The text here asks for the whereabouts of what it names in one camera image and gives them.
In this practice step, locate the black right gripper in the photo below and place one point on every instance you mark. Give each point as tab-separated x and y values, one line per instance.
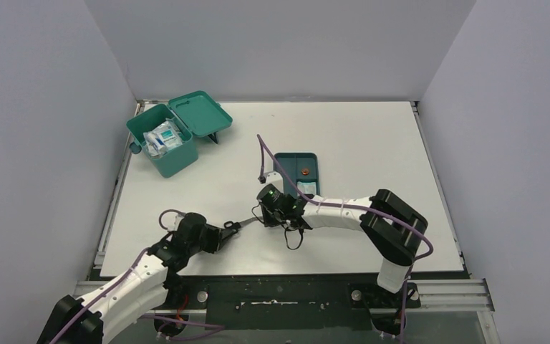
271	220

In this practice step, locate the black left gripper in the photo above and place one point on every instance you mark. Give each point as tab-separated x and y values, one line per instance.
220	235

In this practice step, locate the black handled bandage scissors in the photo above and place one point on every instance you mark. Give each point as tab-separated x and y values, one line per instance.
242	222

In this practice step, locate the dark teal divided tray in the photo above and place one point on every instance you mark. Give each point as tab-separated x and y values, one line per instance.
291	164

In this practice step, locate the teal medicine kit box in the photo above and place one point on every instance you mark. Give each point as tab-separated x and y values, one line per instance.
197	115

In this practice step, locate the teal medical gauze packet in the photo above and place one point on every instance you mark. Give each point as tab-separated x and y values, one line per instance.
169	134

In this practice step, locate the bandage strip pack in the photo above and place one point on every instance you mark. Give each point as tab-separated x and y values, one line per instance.
307	187

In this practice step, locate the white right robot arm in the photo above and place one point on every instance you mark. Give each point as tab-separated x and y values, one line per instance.
393	227

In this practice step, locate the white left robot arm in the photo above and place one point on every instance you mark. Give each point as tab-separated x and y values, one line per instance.
152	279

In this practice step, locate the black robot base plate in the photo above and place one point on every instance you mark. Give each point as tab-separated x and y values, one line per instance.
292	302

